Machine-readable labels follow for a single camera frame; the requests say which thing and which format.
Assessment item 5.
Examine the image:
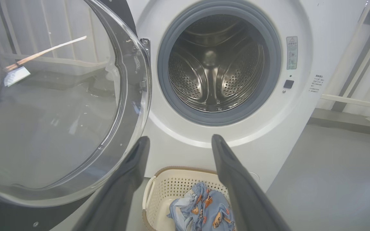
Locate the grey warning sticker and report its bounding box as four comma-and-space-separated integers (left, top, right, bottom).
286, 36, 298, 70

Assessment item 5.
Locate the white front-load washing machine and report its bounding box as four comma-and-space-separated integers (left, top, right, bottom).
126, 0, 368, 193

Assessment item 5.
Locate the blue bear print garment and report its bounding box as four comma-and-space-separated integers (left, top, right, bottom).
167, 181, 236, 231

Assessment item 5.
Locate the small printed text label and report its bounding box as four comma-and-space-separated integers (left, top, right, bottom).
309, 74, 325, 93

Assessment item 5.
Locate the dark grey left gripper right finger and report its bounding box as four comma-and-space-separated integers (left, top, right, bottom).
211, 134, 291, 231

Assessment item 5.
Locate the stainless steel washer drum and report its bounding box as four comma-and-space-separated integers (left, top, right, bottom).
168, 14, 265, 113

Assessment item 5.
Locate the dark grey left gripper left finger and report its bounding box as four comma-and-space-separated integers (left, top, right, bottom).
72, 136, 150, 231

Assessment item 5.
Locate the grey rubber door gasket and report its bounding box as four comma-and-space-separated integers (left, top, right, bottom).
157, 0, 282, 126

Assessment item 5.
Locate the wooden handle broom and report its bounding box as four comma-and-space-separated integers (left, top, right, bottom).
4, 35, 87, 87

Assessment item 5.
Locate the round black glass washer door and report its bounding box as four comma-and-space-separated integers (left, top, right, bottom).
0, 0, 152, 231

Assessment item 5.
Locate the cream perforated laundry basket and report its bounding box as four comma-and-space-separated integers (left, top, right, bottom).
142, 166, 237, 231

